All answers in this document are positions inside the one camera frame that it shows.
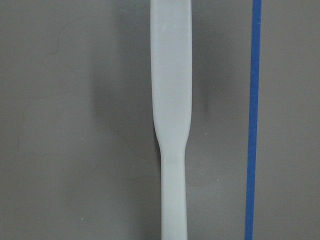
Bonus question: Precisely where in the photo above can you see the beige hand brush black bristles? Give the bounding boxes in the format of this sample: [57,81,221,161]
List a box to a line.
[150,0,193,240]

